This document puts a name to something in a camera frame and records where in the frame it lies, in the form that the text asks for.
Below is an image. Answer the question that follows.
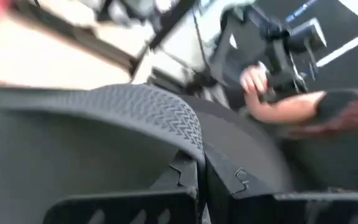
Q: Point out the black flip-flop sandal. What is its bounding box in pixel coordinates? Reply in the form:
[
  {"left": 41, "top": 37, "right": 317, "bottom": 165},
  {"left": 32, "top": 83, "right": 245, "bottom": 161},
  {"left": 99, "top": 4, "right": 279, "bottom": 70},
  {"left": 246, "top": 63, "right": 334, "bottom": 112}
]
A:
[{"left": 0, "top": 83, "right": 295, "bottom": 224}]

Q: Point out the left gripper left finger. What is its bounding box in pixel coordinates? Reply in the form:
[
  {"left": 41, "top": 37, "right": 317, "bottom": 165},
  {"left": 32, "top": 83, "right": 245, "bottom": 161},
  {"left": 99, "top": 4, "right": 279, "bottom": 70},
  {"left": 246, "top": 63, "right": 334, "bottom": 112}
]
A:
[{"left": 44, "top": 151, "right": 200, "bottom": 224}]

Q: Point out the person's hand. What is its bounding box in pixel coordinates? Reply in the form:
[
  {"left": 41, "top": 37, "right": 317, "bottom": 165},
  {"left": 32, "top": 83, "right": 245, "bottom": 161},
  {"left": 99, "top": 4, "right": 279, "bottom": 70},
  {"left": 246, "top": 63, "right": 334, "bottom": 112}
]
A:
[{"left": 239, "top": 62, "right": 272, "bottom": 105}]

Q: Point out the person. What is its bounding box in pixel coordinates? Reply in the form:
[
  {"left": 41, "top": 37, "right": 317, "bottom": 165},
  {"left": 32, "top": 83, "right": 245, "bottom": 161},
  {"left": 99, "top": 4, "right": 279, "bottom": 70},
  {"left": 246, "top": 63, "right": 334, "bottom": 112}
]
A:
[{"left": 286, "top": 88, "right": 358, "bottom": 141}]

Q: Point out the person's forearm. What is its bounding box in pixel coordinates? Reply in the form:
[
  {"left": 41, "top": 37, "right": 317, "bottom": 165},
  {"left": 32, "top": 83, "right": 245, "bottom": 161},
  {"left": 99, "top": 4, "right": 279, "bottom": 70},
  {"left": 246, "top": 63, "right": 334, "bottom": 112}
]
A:
[{"left": 247, "top": 89, "right": 328, "bottom": 125}]

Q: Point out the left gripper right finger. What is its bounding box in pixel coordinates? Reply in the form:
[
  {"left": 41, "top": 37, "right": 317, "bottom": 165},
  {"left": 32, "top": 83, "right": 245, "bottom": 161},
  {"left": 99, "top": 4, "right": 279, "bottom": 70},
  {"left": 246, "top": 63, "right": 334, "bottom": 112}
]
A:
[{"left": 204, "top": 146, "right": 358, "bottom": 224}]

